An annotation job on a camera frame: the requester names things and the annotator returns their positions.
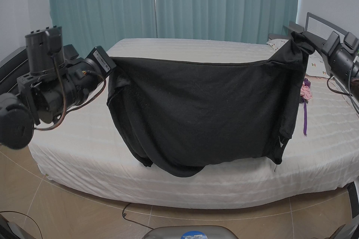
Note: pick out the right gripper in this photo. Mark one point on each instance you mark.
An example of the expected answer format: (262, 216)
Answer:
(343, 61)

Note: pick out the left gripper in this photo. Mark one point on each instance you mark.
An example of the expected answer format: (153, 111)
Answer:
(101, 61)

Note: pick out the black T-shirt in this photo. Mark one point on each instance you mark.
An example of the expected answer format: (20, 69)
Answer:
(196, 109)

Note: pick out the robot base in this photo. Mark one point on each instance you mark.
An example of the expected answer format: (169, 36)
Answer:
(190, 232)

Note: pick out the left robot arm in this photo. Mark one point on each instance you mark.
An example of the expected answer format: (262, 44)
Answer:
(42, 50)

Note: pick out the pile of clothes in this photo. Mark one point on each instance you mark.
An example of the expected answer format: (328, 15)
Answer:
(305, 92)

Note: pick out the bed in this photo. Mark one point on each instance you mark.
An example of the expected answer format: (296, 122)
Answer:
(182, 47)

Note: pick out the white printed pillow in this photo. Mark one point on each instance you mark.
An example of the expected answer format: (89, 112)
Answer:
(317, 64)

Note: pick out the grey bedside table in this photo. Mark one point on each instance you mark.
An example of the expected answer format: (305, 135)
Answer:
(294, 27)

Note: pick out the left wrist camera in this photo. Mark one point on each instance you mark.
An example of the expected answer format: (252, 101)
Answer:
(70, 52)

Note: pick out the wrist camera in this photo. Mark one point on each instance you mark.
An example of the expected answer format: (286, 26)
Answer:
(351, 40)
(70, 52)

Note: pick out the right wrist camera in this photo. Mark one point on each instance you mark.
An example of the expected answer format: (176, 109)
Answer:
(351, 40)

